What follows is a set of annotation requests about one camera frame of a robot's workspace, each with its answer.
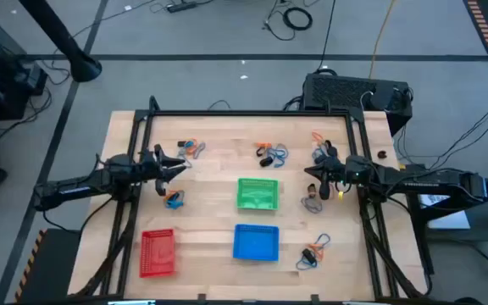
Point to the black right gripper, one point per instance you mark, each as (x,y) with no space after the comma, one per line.
(354,169)

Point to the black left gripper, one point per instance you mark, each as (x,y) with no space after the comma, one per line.
(146,168)

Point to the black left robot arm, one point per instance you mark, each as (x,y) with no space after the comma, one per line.
(79,186)

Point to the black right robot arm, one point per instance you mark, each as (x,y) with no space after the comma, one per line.
(430,180)

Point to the brown-black rubber band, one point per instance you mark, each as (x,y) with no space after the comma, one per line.
(312,190)

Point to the dark brown rubber band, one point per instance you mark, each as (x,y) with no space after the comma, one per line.
(381,154)

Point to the green plastic basket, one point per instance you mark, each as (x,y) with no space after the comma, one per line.
(256,195)

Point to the black computer tower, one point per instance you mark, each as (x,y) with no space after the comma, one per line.
(341,91)

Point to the red plastic basket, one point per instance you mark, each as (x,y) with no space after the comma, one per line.
(157,254)

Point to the blue plastic basket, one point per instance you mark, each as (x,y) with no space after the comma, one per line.
(254,243)

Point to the white printed paper sheet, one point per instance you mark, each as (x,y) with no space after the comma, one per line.
(447,218)

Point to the black power strip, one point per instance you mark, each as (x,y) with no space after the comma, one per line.
(181,7)

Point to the black pole stand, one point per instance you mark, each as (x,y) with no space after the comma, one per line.
(57,34)

